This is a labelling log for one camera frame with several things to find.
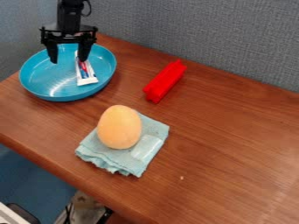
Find blue plastic plate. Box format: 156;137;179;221
19;44;117;102

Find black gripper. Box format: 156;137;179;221
40;24;99;64

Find red plastic block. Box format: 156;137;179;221
143;59;187;103

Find clear small plastic bottle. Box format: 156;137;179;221
131;135;163;162

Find light blue folded cloth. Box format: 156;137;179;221
75;114;170;178

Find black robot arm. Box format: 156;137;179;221
40;0;99;64

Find grey stand under table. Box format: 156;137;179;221
53;191;113;224

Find orange egg-shaped sponge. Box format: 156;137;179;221
97;105;143;150

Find white toothpaste tube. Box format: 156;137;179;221
75;52;99;86

